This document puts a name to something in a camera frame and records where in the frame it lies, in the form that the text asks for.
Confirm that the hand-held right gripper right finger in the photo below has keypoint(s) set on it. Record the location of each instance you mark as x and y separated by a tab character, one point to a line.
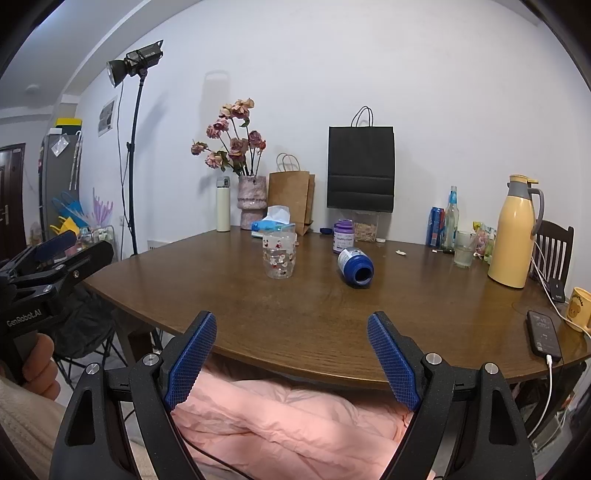
393	362

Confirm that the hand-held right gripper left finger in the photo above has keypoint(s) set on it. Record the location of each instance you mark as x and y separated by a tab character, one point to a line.
193	362

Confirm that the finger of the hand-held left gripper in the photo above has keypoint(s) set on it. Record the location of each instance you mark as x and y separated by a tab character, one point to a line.
55	245
90	258

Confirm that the blue bottle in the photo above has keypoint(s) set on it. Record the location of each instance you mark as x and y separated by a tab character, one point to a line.
354	268

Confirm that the person's left forearm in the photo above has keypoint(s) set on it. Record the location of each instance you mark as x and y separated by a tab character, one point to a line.
25	429

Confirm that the clear patterned glass cup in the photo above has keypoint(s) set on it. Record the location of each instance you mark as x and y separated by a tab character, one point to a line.
279	256

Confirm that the person's left hand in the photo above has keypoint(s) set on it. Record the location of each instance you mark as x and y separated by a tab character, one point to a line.
40	364

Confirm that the rack of plastic hangers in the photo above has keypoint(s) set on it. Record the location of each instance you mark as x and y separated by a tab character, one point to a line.
85	221

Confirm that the black folding chair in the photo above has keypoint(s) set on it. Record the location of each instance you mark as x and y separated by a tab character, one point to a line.
87	323

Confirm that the dark wooden door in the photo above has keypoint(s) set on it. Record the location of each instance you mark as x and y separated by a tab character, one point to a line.
11	198

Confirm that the grey refrigerator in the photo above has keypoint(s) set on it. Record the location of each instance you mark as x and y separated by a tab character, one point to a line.
60	180

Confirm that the pink padded garment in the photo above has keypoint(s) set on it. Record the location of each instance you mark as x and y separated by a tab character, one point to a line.
286	424

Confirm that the yellow box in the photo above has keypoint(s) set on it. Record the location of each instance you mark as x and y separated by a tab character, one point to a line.
69	125

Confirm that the cloudy glass tumbler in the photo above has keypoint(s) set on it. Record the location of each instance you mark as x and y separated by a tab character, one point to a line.
463	254

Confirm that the purple jar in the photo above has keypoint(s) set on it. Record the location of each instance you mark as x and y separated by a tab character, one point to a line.
343	237

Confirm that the clear container of oats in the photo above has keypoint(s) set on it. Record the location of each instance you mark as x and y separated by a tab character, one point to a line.
367	228

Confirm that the blue soda can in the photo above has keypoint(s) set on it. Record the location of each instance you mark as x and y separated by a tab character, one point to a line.
434	228

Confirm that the white thermos bottle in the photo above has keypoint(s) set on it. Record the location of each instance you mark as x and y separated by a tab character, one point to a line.
223	205

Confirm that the clear glass bottle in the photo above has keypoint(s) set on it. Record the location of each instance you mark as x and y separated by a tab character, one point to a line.
451	221

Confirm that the colourful snack packets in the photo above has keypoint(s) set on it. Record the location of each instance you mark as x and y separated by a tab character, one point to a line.
485	240

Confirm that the black smartphone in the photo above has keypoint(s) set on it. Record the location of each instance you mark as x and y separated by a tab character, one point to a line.
545	334

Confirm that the blue tissue pack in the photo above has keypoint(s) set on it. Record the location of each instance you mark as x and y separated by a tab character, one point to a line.
274	224

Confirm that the pink ceramic vase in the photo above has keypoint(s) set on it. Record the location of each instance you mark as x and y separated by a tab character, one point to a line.
252	203

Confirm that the yellow thermos jug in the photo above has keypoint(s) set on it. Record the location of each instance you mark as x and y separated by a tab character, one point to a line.
512	240

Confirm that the black charger block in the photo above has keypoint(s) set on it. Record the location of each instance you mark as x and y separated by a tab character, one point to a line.
557	290

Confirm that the dried pink flowers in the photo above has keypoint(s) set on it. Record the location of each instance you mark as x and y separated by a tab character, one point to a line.
235	143

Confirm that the brown paper bag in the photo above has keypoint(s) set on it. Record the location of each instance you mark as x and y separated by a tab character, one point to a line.
291	198

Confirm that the yellow bear mug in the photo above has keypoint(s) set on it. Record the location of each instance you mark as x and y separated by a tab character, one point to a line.
579	309

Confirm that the black paper bag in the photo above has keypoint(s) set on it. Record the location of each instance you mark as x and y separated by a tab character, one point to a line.
361	170

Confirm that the dark wooden chair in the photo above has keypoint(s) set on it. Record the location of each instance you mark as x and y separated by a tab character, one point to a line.
556	249

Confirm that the black studio light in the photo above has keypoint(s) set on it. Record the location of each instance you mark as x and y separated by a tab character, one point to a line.
138	59

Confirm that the wall poster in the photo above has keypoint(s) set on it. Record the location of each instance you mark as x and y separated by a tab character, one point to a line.
106	117

